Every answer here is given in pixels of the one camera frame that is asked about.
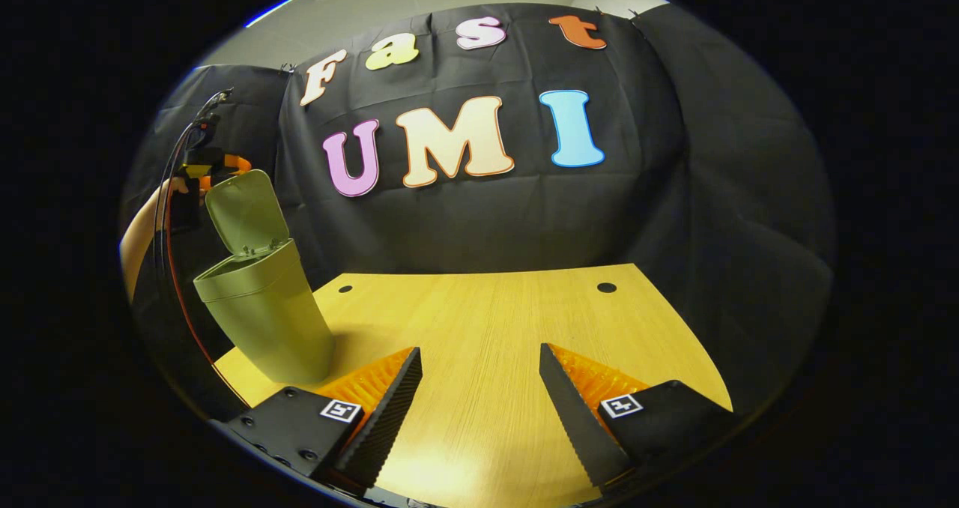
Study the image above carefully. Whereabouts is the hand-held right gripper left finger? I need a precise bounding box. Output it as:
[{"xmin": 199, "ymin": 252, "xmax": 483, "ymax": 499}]
[{"xmin": 214, "ymin": 347, "xmax": 423, "ymax": 494}]

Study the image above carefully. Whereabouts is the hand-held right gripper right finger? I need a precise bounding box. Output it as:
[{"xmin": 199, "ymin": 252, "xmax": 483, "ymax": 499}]
[{"xmin": 538, "ymin": 343, "xmax": 739, "ymax": 492}]

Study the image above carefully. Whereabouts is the pale green desktop garbage bin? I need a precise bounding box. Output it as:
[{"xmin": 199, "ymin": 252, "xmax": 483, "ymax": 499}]
[{"xmin": 193, "ymin": 169, "xmax": 336, "ymax": 385}]

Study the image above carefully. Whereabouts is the wooden desktop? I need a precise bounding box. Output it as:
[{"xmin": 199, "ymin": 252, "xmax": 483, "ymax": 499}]
[{"xmin": 214, "ymin": 263, "xmax": 733, "ymax": 508}]

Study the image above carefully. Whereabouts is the black backdrop cloth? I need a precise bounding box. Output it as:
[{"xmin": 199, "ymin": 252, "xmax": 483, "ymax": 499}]
[{"xmin": 120, "ymin": 2, "xmax": 836, "ymax": 419}]

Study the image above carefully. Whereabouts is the black cable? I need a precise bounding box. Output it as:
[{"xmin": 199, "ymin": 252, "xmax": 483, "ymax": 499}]
[{"xmin": 152, "ymin": 87, "xmax": 235, "ymax": 276}]

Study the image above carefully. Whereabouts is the red cable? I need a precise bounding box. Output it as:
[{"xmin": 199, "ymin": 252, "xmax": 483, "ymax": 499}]
[{"xmin": 166, "ymin": 186, "xmax": 249, "ymax": 409}]

